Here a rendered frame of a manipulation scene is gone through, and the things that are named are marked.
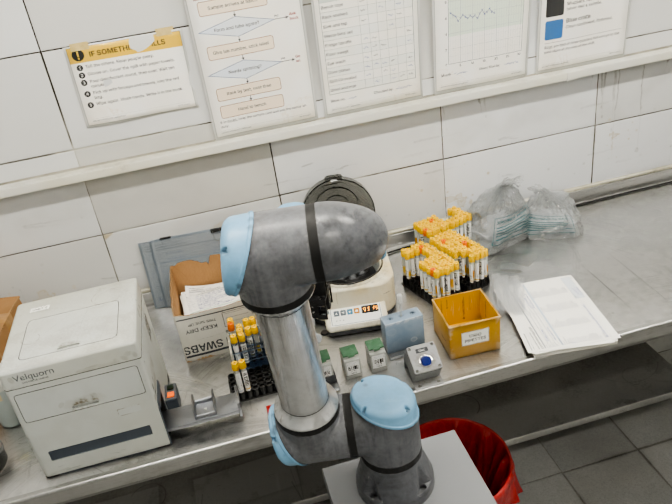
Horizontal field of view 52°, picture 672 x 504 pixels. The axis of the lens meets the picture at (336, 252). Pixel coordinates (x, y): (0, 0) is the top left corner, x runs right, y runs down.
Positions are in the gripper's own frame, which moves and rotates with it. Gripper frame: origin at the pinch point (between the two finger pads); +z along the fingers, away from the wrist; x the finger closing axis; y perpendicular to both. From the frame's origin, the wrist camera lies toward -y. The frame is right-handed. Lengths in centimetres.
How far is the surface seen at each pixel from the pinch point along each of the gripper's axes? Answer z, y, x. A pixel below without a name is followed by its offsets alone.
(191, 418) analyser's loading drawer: 8.4, -24.7, -17.9
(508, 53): -42, 51, 81
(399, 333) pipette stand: 6.0, 21.0, 10.4
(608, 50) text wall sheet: -37, 81, 94
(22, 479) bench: 12, -60, -34
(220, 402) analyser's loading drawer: 8.4, -19.3, -12.5
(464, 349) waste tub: 9.9, 36.7, 9.1
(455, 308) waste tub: 6.7, 34.6, 21.8
